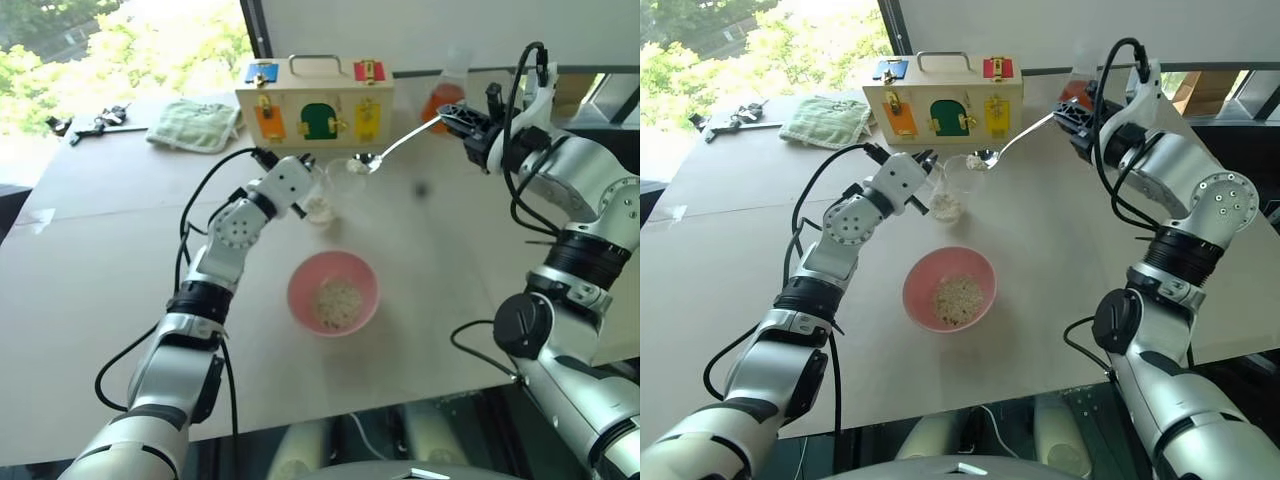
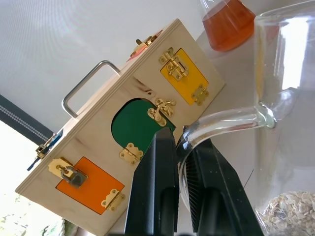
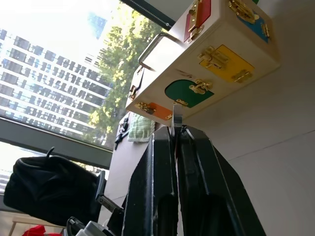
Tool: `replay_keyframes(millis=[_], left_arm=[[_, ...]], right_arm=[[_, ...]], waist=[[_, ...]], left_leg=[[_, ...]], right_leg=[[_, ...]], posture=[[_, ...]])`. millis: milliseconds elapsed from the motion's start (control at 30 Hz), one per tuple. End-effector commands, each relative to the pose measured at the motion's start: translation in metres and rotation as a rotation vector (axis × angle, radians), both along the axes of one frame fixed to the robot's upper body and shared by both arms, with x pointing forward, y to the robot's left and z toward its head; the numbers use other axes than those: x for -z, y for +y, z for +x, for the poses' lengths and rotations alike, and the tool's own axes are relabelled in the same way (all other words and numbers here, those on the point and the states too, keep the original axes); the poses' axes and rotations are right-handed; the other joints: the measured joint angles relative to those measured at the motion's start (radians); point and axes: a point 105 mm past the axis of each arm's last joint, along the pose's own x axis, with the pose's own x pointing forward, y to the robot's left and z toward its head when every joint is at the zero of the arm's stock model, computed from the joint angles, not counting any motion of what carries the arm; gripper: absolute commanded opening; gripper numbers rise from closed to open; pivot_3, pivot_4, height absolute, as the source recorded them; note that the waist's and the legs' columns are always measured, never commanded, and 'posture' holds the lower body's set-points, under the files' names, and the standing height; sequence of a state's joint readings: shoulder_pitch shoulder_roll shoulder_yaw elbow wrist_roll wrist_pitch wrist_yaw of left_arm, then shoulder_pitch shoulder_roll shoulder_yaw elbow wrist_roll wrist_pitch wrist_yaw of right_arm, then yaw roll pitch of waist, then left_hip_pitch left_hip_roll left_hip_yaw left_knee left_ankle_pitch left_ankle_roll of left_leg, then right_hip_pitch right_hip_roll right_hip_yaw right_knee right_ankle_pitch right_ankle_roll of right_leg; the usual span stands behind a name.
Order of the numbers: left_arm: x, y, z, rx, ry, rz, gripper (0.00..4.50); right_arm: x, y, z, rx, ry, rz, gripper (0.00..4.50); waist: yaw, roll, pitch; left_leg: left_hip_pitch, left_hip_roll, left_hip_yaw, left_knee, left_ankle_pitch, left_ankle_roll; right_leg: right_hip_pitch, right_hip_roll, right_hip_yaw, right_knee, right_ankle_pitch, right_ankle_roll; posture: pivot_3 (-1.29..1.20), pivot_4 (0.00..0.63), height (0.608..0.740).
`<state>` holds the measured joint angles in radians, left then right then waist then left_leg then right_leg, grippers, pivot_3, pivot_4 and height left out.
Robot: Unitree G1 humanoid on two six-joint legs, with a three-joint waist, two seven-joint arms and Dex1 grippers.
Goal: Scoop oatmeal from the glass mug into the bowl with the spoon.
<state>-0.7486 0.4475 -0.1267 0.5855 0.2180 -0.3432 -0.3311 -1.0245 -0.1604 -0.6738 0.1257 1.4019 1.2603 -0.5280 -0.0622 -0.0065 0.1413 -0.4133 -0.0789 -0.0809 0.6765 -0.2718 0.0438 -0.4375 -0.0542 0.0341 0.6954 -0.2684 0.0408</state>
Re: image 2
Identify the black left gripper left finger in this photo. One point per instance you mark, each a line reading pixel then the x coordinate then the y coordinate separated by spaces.
pixel 152 184

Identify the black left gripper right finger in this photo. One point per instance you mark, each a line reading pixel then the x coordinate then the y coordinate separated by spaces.
pixel 216 196

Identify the clear glass mug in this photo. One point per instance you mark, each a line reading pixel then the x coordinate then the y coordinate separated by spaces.
pixel 290 123

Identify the oatmeal flakes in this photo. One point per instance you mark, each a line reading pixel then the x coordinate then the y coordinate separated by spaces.
pixel 288 211

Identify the wooden lock box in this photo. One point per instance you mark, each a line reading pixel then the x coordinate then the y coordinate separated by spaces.
pixel 118 137

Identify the silver padlock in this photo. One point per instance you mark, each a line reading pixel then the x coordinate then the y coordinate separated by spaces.
pixel 74 177

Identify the glass flask with orange liquid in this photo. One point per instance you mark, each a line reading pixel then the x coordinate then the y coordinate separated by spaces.
pixel 227 23

